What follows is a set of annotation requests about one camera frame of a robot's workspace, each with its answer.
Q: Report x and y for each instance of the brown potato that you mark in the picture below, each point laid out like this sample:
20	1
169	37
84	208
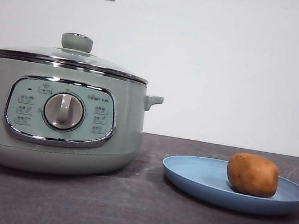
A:
253	174

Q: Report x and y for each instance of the glass lid with green knob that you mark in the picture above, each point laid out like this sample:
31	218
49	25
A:
77	42

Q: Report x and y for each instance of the pale green electric steamer pot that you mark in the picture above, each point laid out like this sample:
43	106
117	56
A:
119	155

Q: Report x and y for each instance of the blue round plate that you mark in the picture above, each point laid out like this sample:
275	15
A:
199	176

